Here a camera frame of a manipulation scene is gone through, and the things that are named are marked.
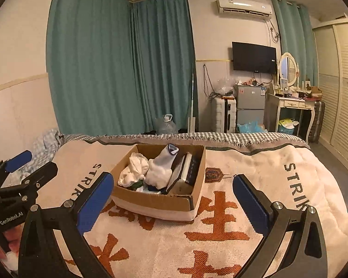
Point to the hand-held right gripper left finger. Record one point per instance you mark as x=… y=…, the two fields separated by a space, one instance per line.
x=94 y=202

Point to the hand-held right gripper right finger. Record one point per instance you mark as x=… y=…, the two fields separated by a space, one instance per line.
x=249 y=204

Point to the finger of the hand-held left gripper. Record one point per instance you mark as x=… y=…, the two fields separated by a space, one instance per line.
x=40 y=176
x=17 y=160

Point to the dark green cloth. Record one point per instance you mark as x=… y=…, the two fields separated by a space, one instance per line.
x=138 y=186

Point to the white cloth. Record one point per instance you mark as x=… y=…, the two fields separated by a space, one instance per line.
x=135 y=169

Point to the cardboard box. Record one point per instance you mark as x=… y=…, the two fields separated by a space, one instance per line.
x=150 y=202

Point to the black edged plastic packet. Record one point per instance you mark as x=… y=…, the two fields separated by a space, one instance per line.
x=187 y=170

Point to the pale blue sock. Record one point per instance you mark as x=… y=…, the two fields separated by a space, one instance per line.
x=162 y=168

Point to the person's left hand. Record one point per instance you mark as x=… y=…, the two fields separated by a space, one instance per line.
x=14 y=239

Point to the blue checkered quilt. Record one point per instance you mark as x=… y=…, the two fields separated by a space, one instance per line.
x=46 y=143

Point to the printed cream blanket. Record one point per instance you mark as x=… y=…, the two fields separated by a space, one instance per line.
x=249 y=165

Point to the blue plastic bag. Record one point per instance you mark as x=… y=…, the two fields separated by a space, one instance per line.
x=251 y=127

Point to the waste bin with yellow bag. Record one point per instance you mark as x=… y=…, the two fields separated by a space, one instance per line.
x=287 y=127

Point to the white suitcase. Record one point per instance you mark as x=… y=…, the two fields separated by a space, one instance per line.
x=220 y=115

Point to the small grey fridge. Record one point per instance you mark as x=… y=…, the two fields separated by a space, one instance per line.
x=249 y=104

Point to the clear water jug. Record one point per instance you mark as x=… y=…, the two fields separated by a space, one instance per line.
x=166 y=126

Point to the dark suitcase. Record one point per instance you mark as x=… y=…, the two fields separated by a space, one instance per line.
x=317 y=121

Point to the white dressing table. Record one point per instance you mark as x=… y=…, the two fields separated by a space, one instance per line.
x=290 y=102

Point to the clear plastic bag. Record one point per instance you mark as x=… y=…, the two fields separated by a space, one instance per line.
x=223 y=87

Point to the teal curtain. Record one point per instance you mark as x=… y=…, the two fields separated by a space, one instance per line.
x=295 y=34
x=162 y=63
x=90 y=63

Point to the white oval mirror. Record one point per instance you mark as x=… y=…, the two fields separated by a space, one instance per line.
x=288 y=69

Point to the cream slatted wardrobe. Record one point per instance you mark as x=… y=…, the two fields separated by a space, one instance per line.
x=342 y=92

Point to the white air conditioner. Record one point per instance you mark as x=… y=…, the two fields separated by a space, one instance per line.
x=243 y=5

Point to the black wall television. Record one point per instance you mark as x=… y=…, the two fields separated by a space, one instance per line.
x=253 y=58

